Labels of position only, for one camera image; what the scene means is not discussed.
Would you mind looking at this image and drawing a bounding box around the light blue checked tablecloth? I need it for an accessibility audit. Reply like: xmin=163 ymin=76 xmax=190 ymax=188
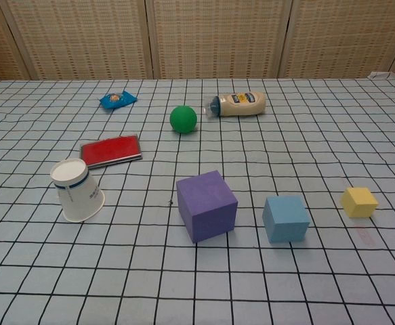
xmin=0 ymin=71 xmax=395 ymax=325

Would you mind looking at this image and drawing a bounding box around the large purple foam cube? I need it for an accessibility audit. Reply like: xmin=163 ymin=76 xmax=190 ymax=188
xmin=175 ymin=170 xmax=239 ymax=244

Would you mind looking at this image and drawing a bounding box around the white paper cup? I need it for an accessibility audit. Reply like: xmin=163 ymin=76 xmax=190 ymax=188
xmin=49 ymin=158 xmax=106 ymax=223

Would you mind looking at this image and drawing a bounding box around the medium blue foam cube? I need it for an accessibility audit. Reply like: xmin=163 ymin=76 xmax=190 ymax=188
xmin=262 ymin=195 xmax=311 ymax=243

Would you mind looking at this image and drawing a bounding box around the mayonnaise squeeze bottle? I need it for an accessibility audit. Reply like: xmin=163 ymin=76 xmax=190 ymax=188
xmin=203 ymin=91 xmax=266 ymax=119

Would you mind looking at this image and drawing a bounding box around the green ball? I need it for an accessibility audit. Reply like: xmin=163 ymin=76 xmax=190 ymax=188
xmin=169 ymin=105 xmax=198 ymax=135

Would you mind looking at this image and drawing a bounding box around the blue snack packet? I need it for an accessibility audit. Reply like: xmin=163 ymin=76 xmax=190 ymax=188
xmin=98 ymin=90 xmax=139 ymax=110

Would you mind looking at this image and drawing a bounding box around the small yellow foam cube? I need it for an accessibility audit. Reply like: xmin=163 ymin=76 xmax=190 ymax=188
xmin=340 ymin=187 xmax=379 ymax=219

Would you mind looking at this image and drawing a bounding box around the red ink pad tin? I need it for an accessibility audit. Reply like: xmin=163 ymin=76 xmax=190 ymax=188
xmin=79 ymin=133 xmax=143 ymax=170

